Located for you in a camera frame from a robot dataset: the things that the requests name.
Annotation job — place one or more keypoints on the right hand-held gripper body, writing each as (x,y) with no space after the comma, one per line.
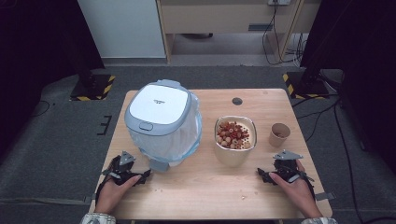
(288,166)

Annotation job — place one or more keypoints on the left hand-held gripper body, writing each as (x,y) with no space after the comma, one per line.
(124,168)

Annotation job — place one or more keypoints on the brown paper cup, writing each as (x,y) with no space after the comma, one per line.
(276,140)

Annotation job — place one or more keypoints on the white blue plastic bin liner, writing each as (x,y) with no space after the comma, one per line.
(169,144)

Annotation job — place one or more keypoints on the white grey pedal trash can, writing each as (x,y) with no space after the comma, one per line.
(158,104)

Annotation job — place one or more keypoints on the person's right hand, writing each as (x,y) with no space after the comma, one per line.
(300,194)

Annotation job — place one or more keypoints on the person's left hand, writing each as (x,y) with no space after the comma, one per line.
(110,196)

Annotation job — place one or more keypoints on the small beige crumb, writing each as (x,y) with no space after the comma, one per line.
(243,197)

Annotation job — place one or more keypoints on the square metal container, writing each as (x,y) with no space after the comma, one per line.
(232,158)

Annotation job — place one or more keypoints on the grey tape piece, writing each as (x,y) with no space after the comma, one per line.
(324,196)

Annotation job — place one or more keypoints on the red and beige dried snacks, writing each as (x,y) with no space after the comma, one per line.
(232,135)

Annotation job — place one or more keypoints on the dark round table grommet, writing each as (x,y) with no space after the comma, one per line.
(237,101)

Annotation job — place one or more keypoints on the black stand base striped tape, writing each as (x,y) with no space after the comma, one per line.
(93,90)
(306,87)

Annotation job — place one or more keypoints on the black curtain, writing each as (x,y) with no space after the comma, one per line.
(361,46)
(40,46)

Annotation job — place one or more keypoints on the dark object under desk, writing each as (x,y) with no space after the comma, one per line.
(196,35)

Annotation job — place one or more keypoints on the light wooden desk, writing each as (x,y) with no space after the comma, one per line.
(218,18)

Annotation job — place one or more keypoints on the white power strip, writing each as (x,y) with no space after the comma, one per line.
(279,2)

